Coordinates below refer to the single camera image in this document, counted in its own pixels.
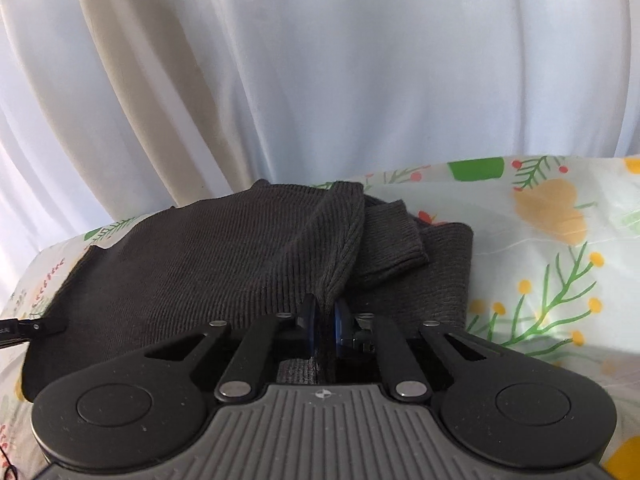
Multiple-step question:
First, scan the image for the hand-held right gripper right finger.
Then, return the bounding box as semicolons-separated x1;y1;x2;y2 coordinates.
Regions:
333;299;502;404

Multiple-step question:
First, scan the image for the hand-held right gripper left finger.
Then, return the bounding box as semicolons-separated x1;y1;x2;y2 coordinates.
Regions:
144;294;320;404

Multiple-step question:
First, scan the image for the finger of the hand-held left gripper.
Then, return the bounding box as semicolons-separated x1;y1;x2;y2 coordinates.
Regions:
0;317;69;349

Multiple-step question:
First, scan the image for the dark grey ribbed sweater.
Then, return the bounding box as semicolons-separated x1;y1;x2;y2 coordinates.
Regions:
21;179;475;403

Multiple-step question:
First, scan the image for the white floral bed sheet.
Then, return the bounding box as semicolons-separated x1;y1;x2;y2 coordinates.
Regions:
0;152;640;480

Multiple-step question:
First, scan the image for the white curtain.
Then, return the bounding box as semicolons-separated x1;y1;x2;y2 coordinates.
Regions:
0;0;640;266

